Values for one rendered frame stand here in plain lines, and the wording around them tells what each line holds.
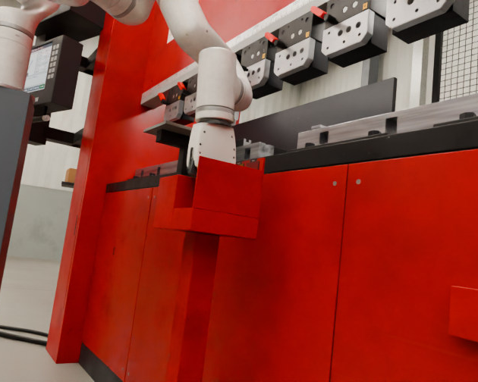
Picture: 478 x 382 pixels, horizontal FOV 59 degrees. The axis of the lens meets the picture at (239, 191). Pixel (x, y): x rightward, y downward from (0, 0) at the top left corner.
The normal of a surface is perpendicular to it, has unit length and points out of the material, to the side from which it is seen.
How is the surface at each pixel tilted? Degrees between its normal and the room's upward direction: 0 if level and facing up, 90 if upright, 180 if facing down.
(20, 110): 90
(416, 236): 90
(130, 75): 90
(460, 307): 90
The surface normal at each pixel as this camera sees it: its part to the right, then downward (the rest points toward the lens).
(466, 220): -0.81, -0.17
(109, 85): 0.57, -0.04
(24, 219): 0.39, -0.07
